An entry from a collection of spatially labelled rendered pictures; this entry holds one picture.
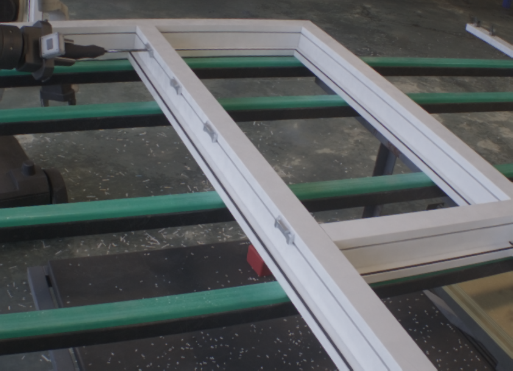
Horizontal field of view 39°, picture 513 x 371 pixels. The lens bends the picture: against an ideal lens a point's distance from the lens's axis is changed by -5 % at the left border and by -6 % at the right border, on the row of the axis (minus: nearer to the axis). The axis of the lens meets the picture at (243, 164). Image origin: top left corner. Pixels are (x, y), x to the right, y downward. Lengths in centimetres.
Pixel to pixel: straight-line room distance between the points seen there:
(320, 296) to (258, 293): 9
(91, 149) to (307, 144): 97
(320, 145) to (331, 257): 244
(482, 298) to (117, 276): 72
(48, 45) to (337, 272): 77
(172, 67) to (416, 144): 50
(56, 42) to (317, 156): 202
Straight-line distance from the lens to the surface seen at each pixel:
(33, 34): 151
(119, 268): 149
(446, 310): 198
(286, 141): 340
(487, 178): 133
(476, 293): 156
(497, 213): 122
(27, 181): 249
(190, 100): 138
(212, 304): 99
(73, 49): 155
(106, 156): 309
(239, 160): 119
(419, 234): 112
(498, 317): 152
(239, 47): 182
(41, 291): 147
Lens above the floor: 149
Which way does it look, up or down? 28 degrees down
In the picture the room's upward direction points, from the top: 9 degrees clockwise
